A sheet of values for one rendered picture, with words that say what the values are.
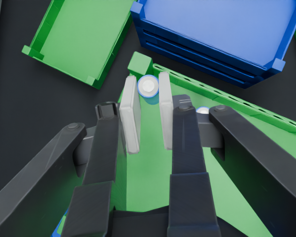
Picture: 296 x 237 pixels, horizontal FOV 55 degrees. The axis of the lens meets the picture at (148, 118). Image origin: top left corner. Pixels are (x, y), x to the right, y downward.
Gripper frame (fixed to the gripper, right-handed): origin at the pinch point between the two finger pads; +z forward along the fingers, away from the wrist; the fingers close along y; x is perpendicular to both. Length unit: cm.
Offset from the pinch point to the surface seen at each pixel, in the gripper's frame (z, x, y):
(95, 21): 64, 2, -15
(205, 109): 9.3, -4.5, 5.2
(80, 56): 60, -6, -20
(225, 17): 45.2, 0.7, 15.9
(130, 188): 11.3, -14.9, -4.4
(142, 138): 13.9, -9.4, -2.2
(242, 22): 44.5, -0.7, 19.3
